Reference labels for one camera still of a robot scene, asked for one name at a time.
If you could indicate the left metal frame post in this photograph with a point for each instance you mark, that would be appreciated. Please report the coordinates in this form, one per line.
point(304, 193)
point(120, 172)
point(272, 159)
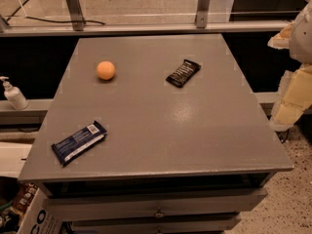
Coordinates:
point(76, 16)

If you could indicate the right metal frame post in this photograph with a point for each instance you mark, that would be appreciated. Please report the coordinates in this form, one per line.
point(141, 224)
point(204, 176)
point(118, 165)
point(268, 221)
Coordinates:
point(201, 17)

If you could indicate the orange ball fruit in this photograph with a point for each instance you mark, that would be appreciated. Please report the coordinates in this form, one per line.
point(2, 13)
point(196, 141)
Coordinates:
point(106, 70)

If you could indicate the black snack bar wrapper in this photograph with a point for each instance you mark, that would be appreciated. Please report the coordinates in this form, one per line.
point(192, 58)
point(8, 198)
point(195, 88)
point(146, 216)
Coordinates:
point(183, 73)

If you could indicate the blue rxbar blueberry wrapper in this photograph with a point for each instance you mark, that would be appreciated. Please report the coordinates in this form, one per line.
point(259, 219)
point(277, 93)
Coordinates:
point(73, 146)

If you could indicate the white cardboard box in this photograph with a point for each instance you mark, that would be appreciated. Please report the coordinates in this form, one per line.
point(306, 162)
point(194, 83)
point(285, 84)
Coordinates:
point(37, 219)

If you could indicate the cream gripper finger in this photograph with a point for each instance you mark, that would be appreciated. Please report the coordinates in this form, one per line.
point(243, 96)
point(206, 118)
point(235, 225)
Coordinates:
point(294, 98)
point(283, 39)

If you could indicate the grey drawer cabinet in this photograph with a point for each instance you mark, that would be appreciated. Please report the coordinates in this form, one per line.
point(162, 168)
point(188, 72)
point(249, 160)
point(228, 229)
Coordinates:
point(201, 153)

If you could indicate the horizontal metal frame rail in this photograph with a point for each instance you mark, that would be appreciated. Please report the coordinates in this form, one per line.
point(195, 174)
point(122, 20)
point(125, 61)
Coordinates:
point(145, 29)

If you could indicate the snack bag in box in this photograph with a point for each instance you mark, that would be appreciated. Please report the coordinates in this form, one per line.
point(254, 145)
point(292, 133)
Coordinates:
point(24, 198)

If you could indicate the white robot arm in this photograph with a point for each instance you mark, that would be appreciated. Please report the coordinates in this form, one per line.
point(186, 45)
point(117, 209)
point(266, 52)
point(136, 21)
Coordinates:
point(302, 36)

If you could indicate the white pump lotion bottle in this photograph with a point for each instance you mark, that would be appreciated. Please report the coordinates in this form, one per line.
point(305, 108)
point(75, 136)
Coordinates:
point(13, 94)

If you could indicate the metal frame post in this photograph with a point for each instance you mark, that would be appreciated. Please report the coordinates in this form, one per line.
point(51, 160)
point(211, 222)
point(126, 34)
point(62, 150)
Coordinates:
point(201, 17)
point(76, 16)

